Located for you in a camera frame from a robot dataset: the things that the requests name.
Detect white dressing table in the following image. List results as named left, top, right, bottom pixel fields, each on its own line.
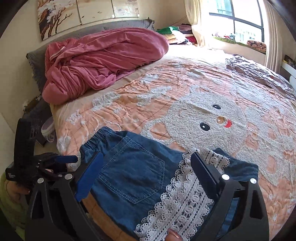
left=280, top=55, right=296, bottom=90

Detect cream curtain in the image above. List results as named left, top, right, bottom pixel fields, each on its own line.
left=263, top=1, right=282, bottom=73

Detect grey upholstered headboard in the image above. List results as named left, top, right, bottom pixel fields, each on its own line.
left=26, top=17, right=156, bottom=93

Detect tree painting wall art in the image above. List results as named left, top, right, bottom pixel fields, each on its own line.
left=37, top=0, right=140, bottom=40

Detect window with dark frame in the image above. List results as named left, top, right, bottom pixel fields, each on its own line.
left=208, top=0, right=264, bottom=44

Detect patterned cushion on windowsill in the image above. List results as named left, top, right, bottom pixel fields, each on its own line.
left=247, top=40, right=266, bottom=53

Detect peach cartoon bedspread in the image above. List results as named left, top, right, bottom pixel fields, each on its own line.
left=51, top=46, right=295, bottom=238

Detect pink crumpled duvet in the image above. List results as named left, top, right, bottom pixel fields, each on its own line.
left=42, top=28, right=169, bottom=105

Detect pile of clothes by window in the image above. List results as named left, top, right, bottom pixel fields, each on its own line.
left=156, top=24, right=197, bottom=45

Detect left hand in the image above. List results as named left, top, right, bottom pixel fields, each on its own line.
left=1, top=173, right=31, bottom=203

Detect right hand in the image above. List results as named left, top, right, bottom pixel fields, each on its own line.
left=165, top=228, right=183, bottom=241

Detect left forearm green sleeve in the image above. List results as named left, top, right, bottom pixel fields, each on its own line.
left=1, top=180, right=28, bottom=240

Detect blue denim lace-trimmed pants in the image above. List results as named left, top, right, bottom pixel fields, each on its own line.
left=79, top=126, right=258, bottom=240

